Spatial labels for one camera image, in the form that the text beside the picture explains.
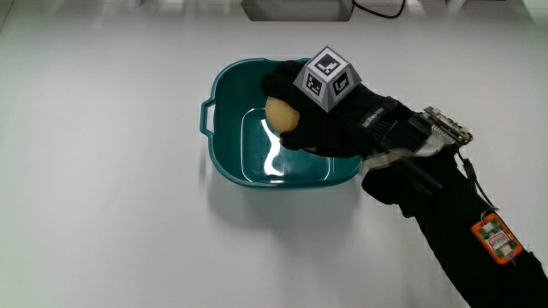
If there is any black cable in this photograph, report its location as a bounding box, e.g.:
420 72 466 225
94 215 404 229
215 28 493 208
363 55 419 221
351 0 407 20

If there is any grey metal box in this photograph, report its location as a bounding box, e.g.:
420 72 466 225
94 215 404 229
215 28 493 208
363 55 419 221
239 0 354 22

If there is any teal plastic basin plate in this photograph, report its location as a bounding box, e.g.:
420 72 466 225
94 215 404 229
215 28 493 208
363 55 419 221
199 57 365 189

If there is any green circuit board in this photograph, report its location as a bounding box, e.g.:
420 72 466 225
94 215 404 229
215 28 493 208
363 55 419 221
418 106 474 146

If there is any person's right forearm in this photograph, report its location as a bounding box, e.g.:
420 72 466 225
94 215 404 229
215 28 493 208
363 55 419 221
361 111 548 308

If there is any orange sensor module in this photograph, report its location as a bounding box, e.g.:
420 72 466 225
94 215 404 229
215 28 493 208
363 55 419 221
470 212 524 266

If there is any yellow pear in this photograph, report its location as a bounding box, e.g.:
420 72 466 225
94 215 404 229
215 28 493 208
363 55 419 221
265 96 301 134

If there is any person's right hand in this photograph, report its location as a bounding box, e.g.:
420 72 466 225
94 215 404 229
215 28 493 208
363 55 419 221
259 45 414 159

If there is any thin black sensor wire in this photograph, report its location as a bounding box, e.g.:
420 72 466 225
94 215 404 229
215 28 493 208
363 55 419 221
456 149 500 214

